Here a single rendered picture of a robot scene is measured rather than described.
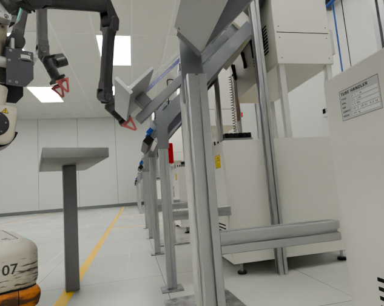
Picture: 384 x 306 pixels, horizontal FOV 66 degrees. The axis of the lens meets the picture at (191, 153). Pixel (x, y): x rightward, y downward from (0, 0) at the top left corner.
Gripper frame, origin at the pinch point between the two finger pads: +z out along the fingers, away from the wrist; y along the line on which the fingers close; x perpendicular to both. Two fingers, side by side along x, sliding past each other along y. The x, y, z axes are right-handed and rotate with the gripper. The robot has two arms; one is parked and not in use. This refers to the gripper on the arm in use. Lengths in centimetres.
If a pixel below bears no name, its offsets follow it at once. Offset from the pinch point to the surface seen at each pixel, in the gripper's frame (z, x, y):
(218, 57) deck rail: 10, -48, -31
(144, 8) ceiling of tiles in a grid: -144, -176, 235
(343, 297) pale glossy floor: 101, 6, -66
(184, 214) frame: 45, 19, -35
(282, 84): 42, -62, -30
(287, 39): 29, -82, -31
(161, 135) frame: 15.5, 0.4, -35.8
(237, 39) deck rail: 10, -63, -31
